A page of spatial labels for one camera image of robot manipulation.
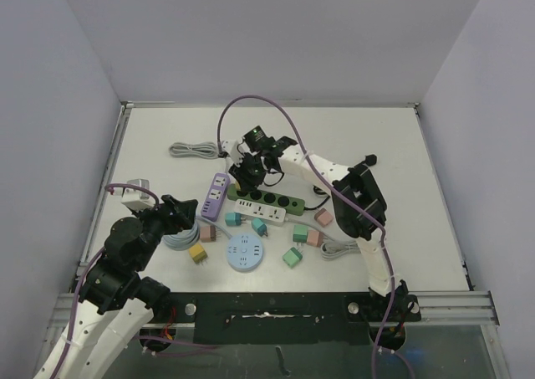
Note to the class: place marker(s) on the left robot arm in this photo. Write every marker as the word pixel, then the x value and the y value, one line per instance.
pixel 111 301

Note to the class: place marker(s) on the green power strip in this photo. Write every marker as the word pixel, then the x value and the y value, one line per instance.
pixel 293 205

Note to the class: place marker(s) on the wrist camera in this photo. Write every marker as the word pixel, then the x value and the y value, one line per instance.
pixel 231 149
pixel 136 200

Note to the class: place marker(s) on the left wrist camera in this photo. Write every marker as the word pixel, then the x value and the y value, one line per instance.
pixel 136 200

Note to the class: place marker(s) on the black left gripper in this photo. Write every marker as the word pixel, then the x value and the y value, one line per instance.
pixel 182 217

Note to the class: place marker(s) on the pink charger near strip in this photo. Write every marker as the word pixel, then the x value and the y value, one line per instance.
pixel 323 217

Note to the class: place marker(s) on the white USB power strip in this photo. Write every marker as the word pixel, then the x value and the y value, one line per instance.
pixel 268 213

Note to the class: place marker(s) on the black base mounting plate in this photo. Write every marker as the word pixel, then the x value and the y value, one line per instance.
pixel 219 319

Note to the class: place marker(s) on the pink charger beside green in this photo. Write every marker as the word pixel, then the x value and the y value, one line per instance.
pixel 315 238

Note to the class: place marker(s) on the purple power strip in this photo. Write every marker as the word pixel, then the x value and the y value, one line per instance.
pixel 215 197

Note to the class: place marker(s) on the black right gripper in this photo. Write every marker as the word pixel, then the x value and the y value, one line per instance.
pixel 249 172

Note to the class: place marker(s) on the teal charger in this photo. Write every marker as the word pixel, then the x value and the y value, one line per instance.
pixel 259 227
pixel 234 219

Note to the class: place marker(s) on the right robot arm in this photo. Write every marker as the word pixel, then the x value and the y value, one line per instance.
pixel 359 206

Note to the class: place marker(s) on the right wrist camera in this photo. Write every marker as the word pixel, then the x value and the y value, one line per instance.
pixel 231 149

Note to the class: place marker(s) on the light green charger upright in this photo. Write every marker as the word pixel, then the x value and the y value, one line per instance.
pixel 300 234

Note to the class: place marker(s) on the round blue power socket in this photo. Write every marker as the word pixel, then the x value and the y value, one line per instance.
pixel 244 252

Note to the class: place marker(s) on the pink charger by coil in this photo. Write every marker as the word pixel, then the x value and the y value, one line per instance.
pixel 208 234

